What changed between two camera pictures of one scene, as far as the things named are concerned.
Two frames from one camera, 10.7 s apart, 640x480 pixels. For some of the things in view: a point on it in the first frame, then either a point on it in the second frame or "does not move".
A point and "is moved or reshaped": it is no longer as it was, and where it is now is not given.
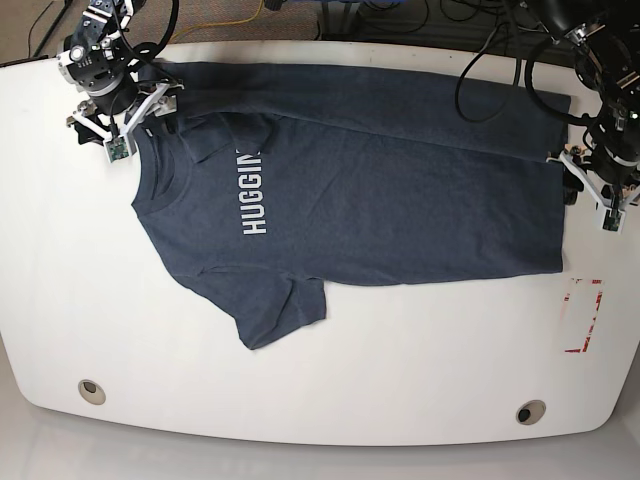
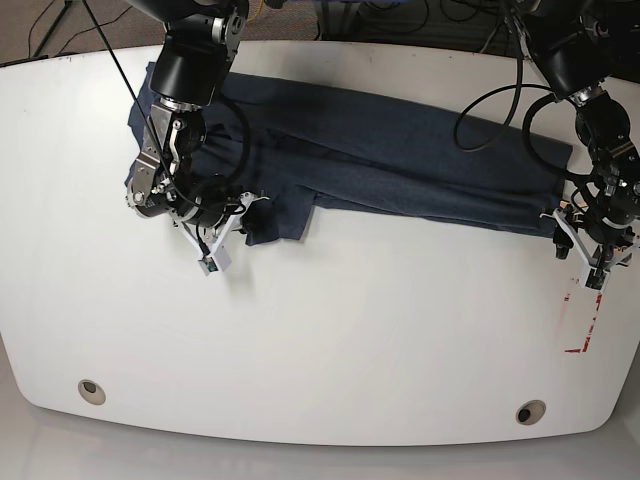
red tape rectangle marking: [584, 347] does not move
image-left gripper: [91, 127] -> [210, 238]
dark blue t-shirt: [263, 182] is moved or reshaped
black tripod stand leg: [52, 29] does not move
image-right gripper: [575, 156] -> [592, 254]
